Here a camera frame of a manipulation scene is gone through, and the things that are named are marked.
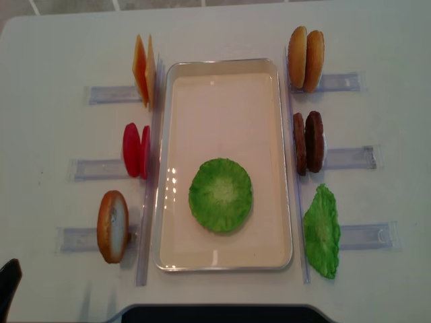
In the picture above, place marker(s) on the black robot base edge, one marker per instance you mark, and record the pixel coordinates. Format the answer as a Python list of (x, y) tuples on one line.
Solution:
[(222, 313)]

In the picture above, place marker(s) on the green lettuce leaf on tray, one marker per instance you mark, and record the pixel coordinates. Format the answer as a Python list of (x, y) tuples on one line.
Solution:
[(220, 195)]

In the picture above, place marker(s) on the brown meat patty inner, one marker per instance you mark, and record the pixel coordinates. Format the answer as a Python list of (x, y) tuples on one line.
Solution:
[(300, 144)]

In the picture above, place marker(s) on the brown meat patty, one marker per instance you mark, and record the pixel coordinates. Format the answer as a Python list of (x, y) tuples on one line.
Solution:
[(315, 146), (300, 144)]

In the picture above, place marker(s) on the brown meat patty outer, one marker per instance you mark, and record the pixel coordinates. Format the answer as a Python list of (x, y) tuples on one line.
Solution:
[(315, 146)]

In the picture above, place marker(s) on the orange cheese slice inner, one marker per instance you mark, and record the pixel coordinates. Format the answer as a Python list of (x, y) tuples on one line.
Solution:
[(150, 73)]

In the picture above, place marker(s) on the orange cheese slice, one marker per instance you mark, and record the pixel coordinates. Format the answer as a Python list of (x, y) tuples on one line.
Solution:
[(150, 73), (138, 69)]

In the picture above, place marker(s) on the bread slice left rack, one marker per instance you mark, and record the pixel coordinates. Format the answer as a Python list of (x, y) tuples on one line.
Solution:
[(112, 227)]

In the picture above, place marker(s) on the orange cheese slice outer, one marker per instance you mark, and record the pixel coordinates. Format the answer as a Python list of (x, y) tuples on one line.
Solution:
[(138, 69)]

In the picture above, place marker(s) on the green lettuce leaf in rack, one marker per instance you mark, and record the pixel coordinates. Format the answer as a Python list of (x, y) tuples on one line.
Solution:
[(322, 233)]

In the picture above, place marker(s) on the white rectangular tray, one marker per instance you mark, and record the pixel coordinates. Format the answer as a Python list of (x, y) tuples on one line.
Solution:
[(227, 109)]

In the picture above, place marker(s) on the bun slice outer right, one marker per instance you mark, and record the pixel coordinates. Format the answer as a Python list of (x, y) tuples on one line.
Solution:
[(315, 56)]

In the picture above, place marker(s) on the bun slice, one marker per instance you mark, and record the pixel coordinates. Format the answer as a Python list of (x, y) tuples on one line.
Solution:
[(315, 56), (297, 56)]

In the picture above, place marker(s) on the bun slice inner right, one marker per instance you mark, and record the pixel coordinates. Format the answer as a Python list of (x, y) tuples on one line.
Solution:
[(297, 56)]

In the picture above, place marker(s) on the clear acrylic rack left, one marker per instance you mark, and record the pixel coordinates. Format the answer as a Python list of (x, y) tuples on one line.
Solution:
[(84, 239)]

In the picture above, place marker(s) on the clear acrylic rack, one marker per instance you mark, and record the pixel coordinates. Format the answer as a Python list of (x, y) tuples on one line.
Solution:
[(84, 239), (382, 236)]

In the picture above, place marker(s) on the clear acrylic rack right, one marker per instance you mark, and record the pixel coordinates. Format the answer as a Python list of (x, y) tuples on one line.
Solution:
[(382, 236)]

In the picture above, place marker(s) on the black object bottom left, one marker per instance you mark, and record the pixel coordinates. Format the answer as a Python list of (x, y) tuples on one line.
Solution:
[(10, 277)]

